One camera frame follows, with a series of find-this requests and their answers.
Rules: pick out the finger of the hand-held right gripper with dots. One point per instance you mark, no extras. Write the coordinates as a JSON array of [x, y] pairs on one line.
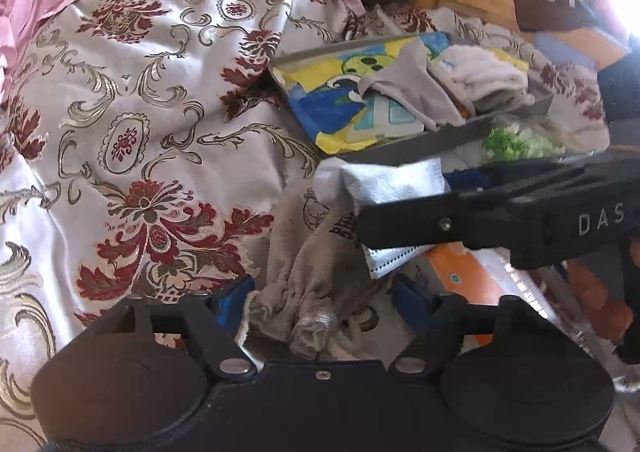
[[425, 224], [467, 180]]

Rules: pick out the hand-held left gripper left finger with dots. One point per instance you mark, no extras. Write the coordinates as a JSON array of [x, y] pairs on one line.
[[232, 297]]

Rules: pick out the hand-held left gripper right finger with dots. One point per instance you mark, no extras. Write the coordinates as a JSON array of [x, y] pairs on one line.
[[412, 304]]

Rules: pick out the white grey cloth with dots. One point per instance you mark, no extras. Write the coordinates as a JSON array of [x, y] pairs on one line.
[[395, 182]]

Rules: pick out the grey tray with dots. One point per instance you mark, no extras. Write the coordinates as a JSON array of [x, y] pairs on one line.
[[425, 146]]

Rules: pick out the orange sponge cloth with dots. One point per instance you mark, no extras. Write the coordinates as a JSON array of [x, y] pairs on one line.
[[467, 106]]

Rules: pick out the light blue tissue packet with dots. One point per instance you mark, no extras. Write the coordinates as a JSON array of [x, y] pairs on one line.
[[395, 119]]

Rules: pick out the white fluffy towel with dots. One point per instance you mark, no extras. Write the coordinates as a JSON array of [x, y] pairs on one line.
[[485, 76]]

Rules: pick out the yellow striped towel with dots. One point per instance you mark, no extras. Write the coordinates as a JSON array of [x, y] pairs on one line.
[[520, 66]]

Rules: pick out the person's right hand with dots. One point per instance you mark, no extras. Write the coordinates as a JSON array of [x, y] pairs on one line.
[[605, 302]]

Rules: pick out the orange packet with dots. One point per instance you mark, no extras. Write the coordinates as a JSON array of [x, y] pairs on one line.
[[460, 282]]

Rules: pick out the bag of green pieces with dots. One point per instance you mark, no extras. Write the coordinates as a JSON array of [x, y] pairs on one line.
[[510, 144]]

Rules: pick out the yellow blue cartoon towel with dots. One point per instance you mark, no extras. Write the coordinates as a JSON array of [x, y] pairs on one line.
[[325, 106]]

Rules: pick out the light blue panel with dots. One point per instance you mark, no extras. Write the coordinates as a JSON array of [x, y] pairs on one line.
[[562, 51]]

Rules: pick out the floral satin bedspread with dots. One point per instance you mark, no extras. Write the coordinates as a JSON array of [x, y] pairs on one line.
[[150, 131]]

